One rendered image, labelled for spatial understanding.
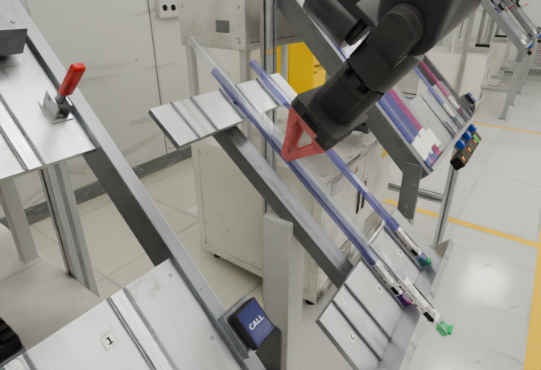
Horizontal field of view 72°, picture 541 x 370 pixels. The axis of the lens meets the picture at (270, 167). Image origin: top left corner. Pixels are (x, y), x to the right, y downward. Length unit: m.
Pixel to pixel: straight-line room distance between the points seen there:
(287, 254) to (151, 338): 0.30
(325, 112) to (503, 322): 1.52
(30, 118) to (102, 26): 1.99
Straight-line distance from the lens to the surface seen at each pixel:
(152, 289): 0.51
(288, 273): 0.72
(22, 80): 0.61
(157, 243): 0.53
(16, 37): 0.59
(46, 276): 0.97
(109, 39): 2.56
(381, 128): 1.13
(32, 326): 0.86
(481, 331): 1.77
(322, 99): 0.43
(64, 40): 2.42
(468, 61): 4.66
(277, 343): 0.58
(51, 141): 0.56
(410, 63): 0.40
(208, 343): 0.53
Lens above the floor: 1.17
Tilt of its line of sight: 24 degrees down
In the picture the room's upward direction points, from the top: straight up
